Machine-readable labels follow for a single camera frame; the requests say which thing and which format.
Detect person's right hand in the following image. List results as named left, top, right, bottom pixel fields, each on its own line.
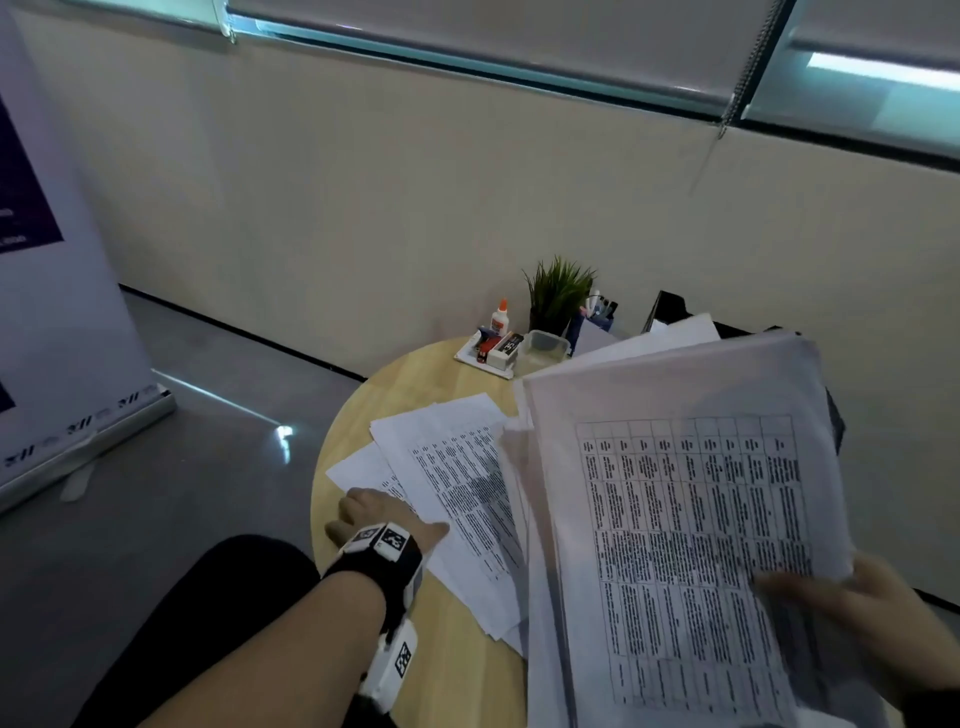
left=753, top=554, right=960, bottom=710

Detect person's left hand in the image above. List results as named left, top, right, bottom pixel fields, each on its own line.
left=324, top=487, right=451, bottom=560

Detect pile of printed papers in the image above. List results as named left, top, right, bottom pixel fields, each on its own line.
left=326, top=393, right=530, bottom=660

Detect stack of printed papers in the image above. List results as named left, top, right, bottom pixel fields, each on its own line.
left=498, top=313, right=901, bottom=728

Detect black mesh paper tray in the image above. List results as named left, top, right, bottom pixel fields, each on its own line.
left=641, top=290, right=847, bottom=451

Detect person's black trousers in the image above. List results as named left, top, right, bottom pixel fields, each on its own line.
left=71, top=533, right=397, bottom=728

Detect black left wrist band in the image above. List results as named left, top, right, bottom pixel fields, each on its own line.
left=322, top=521, right=425, bottom=639

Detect round wooden table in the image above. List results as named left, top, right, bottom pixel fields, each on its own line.
left=309, top=337, right=905, bottom=728

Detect white tray with stapler items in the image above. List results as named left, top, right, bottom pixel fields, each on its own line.
left=453, top=329, right=520, bottom=380

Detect white box black label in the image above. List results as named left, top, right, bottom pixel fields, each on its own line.
left=485, top=332, right=525, bottom=373

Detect clear plastic box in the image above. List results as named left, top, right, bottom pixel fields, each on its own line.
left=515, top=329, right=571, bottom=378

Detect blue mesh pen holder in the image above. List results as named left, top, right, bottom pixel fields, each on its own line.
left=564, top=311, right=616, bottom=355

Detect green potted plant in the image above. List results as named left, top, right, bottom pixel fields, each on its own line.
left=523, top=256, right=598, bottom=337

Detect grey flat case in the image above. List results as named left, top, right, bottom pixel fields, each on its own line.
left=0, top=0, right=178, bottom=517

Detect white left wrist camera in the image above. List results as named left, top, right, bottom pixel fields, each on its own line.
left=356, top=614, right=419, bottom=714

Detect window with black frame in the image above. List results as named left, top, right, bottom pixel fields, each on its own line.
left=59, top=0, right=960, bottom=175

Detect blind pull chain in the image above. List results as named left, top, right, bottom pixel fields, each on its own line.
left=688, top=0, right=790, bottom=198

